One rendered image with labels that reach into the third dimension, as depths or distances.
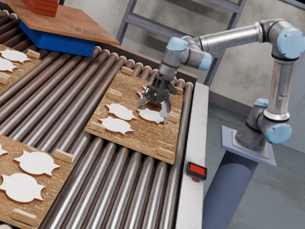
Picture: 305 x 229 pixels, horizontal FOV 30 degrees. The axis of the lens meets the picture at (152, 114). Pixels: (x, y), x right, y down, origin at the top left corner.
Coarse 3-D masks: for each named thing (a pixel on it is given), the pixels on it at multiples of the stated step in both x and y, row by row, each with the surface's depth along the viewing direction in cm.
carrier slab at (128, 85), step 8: (120, 72) 283; (120, 80) 272; (128, 80) 276; (136, 80) 281; (144, 80) 286; (112, 88) 258; (120, 88) 262; (128, 88) 266; (136, 88) 270; (128, 96) 255; (136, 96) 259; (176, 96) 281; (136, 104) 250; (144, 104) 254; (176, 104) 270; (176, 112) 259
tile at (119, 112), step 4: (112, 104) 236; (116, 104) 238; (108, 108) 231; (112, 108) 232; (116, 108) 233; (120, 108) 235; (124, 108) 237; (108, 112) 227; (112, 112) 228; (116, 112) 229; (120, 112) 231; (124, 112) 233; (128, 112) 234; (132, 112) 237; (116, 116) 226; (120, 116) 227; (124, 116) 228; (128, 116) 230; (132, 116) 231; (124, 120) 226; (128, 120) 227; (136, 120) 232
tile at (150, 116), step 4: (140, 112) 239; (144, 112) 241; (148, 112) 243; (152, 112) 244; (156, 112) 246; (140, 116) 236; (144, 116) 237; (148, 116) 238; (152, 116) 240; (156, 116) 242; (160, 116) 243; (144, 120) 235; (148, 120) 235; (152, 120) 236; (156, 120) 237; (160, 120) 239; (156, 124) 236
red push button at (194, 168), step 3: (192, 165) 213; (195, 165) 214; (192, 168) 211; (195, 168) 212; (198, 168) 213; (201, 168) 214; (195, 171) 210; (198, 171) 211; (201, 171) 211; (204, 171) 212; (204, 174) 210
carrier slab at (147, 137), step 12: (132, 108) 244; (96, 120) 218; (132, 120) 231; (168, 120) 246; (96, 132) 208; (108, 132) 212; (144, 132) 224; (156, 132) 229; (168, 132) 233; (120, 144) 209; (132, 144) 209; (144, 144) 213; (156, 144) 217; (168, 144) 222; (156, 156) 209
